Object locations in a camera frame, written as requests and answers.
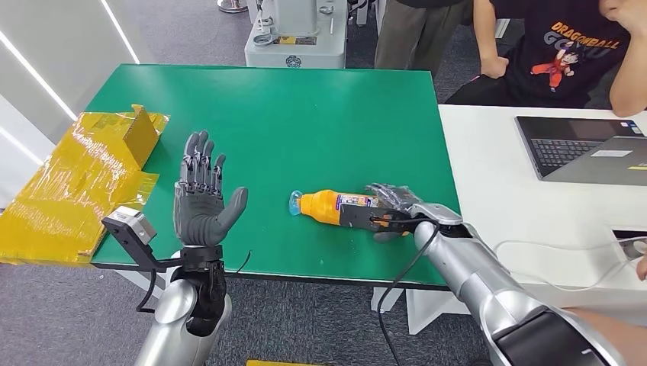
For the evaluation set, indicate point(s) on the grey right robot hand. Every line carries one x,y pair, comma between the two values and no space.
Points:
404,198

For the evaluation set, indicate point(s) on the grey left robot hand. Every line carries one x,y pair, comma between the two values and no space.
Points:
199,217

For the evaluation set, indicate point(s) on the orange plastic bottle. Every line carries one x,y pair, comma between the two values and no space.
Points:
318,207

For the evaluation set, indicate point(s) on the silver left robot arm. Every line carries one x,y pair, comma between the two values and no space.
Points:
172,313

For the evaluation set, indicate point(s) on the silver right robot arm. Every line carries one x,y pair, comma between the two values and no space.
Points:
480,283

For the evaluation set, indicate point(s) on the white desk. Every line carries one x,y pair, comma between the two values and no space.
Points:
485,166

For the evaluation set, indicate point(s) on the green top table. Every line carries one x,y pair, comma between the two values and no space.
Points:
283,131

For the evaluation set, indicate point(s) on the yellow taped cardboard box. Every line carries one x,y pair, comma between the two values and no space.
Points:
65,192

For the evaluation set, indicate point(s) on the black laptop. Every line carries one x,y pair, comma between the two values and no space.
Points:
556,146

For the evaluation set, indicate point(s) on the standing person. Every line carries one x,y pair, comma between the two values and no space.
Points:
414,35

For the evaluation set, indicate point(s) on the yellow flat object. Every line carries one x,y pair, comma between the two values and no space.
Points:
278,363

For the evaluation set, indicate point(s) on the white machine stand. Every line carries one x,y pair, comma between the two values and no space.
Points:
303,55

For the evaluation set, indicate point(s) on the white furniture leg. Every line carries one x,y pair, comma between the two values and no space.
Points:
365,12

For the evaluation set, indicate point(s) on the grey flat folder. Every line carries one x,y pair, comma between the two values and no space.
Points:
596,169

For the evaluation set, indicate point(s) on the chrome round stand base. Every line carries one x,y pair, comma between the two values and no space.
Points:
232,6

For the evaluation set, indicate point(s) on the seated person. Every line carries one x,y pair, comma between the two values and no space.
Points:
556,40

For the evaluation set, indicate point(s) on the dark small device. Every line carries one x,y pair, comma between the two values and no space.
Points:
632,247

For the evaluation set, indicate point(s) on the person beside the robot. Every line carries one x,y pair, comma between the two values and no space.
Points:
627,338

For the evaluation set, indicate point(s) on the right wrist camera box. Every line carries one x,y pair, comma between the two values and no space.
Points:
356,217

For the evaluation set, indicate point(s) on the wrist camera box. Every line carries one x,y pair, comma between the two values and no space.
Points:
134,225
356,217

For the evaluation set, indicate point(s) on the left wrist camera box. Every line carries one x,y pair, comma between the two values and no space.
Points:
134,225

